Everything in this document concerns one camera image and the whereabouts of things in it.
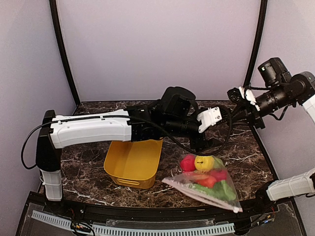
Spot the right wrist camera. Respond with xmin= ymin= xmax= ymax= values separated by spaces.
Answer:
xmin=258 ymin=57 xmax=292 ymax=88

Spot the clear zip top bag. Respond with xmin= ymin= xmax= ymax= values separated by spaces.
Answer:
xmin=162 ymin=154 xmax=243 ymax=213

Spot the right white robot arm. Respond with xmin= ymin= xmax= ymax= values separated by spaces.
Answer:
xmin=227 ymin=67 xmax=315 ymax=213

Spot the red toy tomato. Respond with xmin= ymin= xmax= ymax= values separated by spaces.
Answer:
xmin=210 ymin=170 xmax=228 ymax=182

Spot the right black frame post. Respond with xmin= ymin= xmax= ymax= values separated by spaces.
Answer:
xmin=243 ymin=0 xmax=268 ymax=87

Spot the orange toy carrot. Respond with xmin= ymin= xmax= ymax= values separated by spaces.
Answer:
xmin=191 ymin=176 xmax=237 ymax=201

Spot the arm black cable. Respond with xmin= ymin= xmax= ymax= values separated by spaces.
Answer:
xmin=246 ymin=83 xmax=269 ymax=92
xmin=157 ymin=105 xmax=233 ymax=157

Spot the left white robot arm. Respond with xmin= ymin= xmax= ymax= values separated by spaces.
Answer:
xmin=30 ymin=106 xmax=224 ymax=214

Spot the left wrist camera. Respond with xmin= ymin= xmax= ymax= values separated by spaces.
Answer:
xmin=160 ymin=87 xmax=199 ymax=117

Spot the left black frame post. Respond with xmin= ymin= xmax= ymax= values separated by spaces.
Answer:
xmin=49 ymin=0 xmax=81 ymax=107

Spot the yellow toy lemon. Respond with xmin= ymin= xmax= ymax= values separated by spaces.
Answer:
xmin=194 ymin=155 xmax=215 ymax=171

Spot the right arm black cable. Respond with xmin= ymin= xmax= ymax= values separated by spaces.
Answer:
xmin=246 ymin=83 xmax=269 ymax=92

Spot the black frame post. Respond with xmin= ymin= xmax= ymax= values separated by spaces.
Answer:
xmin=49 ymin=0 xmax=81 ymax=107
xmin=243 ymin=0 xmax=268 ymax=87

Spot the yellow plastic basket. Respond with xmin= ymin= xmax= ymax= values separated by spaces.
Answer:
xmin=104 ymin=140 xmax=163 ymax=189

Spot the black front rail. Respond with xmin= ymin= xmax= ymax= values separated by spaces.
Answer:
xmin=41 ymin=189 xmax=293 ymax=222

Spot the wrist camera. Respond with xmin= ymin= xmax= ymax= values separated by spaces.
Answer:
xmin=258 ymin=57 xmax=292 ymax=88
xmin=160 ymin=87 xmax=199 ymax=117

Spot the white slotted cable duct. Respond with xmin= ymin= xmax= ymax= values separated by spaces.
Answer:
xmin=31 ymin=210 xmax=235 ymax=236

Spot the red toy apple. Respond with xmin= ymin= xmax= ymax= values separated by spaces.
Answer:
xmin=180 ymin=154 xmax=195 ymax=173

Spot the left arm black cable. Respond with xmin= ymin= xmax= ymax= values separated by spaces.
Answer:
xmin=157 ymin=105 xmax=233 ymax=157

